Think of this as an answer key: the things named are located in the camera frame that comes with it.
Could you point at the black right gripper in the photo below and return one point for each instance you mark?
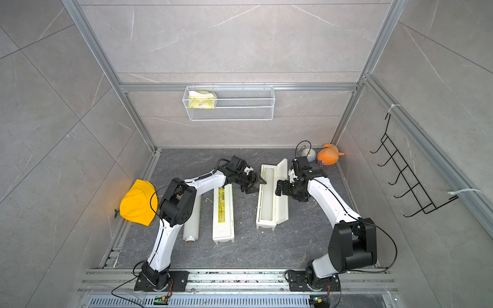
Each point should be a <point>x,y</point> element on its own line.
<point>285,191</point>

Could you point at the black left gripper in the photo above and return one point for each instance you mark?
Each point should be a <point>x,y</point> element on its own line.
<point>253,181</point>

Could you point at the cream wrap dispenser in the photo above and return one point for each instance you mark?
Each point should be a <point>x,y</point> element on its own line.
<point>280,203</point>
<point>223,215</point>

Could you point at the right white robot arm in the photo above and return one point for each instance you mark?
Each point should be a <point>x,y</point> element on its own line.
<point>353,243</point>

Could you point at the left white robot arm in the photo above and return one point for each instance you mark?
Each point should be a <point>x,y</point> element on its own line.
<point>176,207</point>

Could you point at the orange plush toy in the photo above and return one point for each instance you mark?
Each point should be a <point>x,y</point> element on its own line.
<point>328,155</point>

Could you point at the yellow packet in basket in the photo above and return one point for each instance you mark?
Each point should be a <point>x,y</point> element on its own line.
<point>201,99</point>

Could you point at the yellow plush toy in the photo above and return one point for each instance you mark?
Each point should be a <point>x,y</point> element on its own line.
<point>140,204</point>

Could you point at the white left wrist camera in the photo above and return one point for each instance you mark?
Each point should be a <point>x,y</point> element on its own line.
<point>248,169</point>

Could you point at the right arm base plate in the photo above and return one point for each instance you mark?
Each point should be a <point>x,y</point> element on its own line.
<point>307,281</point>

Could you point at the white wire mesh basket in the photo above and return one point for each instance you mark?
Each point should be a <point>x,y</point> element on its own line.
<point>235,103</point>

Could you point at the black wire hook rack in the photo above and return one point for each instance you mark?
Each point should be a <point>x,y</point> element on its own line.
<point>406,175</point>

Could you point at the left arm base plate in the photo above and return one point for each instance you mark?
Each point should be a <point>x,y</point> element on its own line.
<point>151,281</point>

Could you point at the aluminium front rail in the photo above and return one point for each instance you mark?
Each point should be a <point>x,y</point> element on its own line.
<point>238,281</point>

